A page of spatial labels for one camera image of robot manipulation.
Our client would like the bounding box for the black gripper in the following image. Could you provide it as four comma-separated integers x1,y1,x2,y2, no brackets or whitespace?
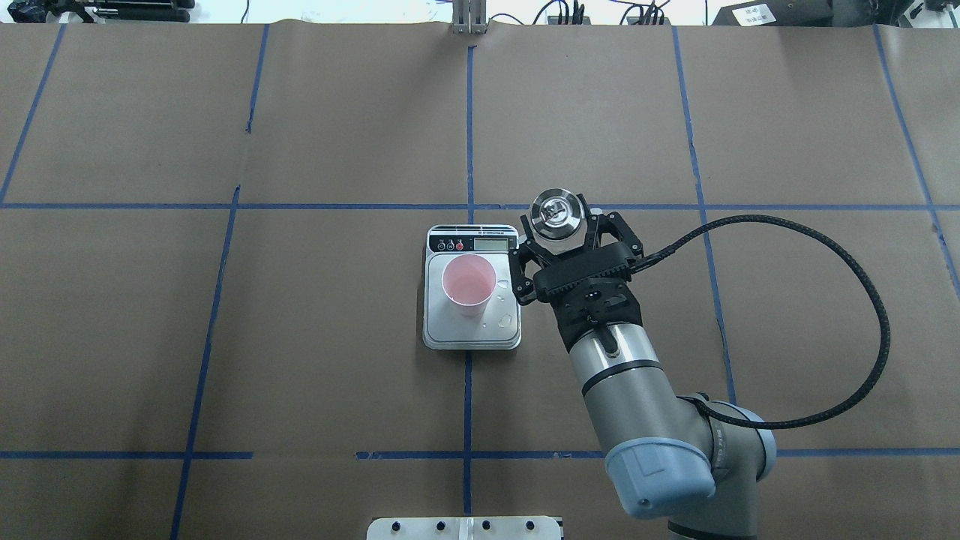
508,212,644,352

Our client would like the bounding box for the pink plastic cup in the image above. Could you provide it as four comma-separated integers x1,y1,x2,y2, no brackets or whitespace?
441,253,497,317

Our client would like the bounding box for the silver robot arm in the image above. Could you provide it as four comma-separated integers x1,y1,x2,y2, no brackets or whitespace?
508,201,777,539

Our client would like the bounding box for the digital kitchen scale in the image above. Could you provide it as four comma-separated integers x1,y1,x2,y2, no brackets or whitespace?
422,224,522,351

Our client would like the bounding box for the black braided right cable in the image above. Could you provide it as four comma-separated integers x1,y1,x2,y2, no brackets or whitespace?
637,214,891,430

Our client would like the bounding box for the aluminium frame post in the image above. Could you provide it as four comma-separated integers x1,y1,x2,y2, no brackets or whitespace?
450,0,489,35

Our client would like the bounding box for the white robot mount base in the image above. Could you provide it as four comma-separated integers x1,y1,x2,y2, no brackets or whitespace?
366,515,565,539

